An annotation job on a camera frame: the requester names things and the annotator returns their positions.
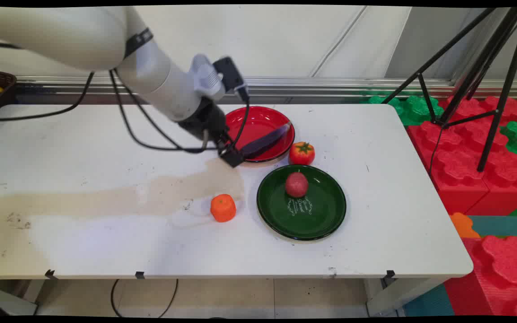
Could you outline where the orange toy fruit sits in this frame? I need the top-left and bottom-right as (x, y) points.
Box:
(210, 194), (237, 223)

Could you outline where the black floor cable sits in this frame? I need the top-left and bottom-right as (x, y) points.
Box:
(110, 279), (179, 319)

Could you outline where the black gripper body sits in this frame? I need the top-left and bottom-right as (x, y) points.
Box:
(179, 100), (230, 151)

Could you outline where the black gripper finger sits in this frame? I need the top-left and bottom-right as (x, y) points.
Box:
(214, 131), (235, 153)
(219, 148), (245, 169)

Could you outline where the big red foam block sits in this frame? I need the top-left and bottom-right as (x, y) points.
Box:
(407, 96), (517, 217)

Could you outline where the orange foam piece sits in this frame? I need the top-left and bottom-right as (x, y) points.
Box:
(449, 212), (482, 239)

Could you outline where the red plate with black rim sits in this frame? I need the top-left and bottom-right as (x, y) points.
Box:
(224, 106), (296, 163)

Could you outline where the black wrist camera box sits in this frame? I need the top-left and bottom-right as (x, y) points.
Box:
(213, 56), (249, 102)

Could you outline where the red foam flower block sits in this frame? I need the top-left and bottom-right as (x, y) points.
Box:
(443, 235), (517, 317)

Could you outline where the red toy tomato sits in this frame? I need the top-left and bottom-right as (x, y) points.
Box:
(289, 142), (315, 166)

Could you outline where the black camera cable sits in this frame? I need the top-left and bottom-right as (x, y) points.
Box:
(109, 68), (250, 154)

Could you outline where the grey table leg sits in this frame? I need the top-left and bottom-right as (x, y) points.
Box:
(365, 277), (448, 317)
(0, 283), (39, 317)

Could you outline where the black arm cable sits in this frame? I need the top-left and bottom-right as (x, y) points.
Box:
(0, 40), (95, 122)

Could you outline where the black camera tripod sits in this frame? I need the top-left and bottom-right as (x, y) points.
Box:
(382, 7), (517, 173)

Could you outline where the dark green plate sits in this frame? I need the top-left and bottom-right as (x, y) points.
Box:
(257, 165), (347, 241)

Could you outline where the dark red toy apple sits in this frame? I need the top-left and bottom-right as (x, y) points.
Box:
(285, 171), (309, 198)

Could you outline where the metal window rail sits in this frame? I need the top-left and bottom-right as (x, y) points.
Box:
(15, 75), (517, 100)

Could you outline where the dark woven basket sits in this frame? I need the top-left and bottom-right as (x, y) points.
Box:
(0, 68), (17, 122)

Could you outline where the purple toy eggplant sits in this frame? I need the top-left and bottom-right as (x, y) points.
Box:
(240, 123), (292, 158)

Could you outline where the teal foam block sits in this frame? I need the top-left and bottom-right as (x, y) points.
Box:
(467, 215), (517, 238)

